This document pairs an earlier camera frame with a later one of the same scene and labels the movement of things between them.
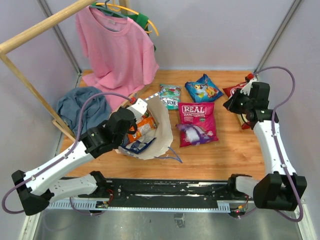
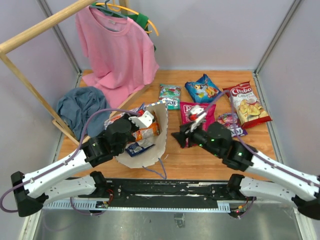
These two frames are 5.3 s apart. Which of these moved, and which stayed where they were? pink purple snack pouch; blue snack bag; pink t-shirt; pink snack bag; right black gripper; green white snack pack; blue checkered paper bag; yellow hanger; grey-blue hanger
Moved: right black gripper; blue checkered paper bag; pink purple snack pouch
Stayed: pink t-shirt; grey-blue hanger; green white snack pack; yellow hanger; blue snack bag; pink snack bag
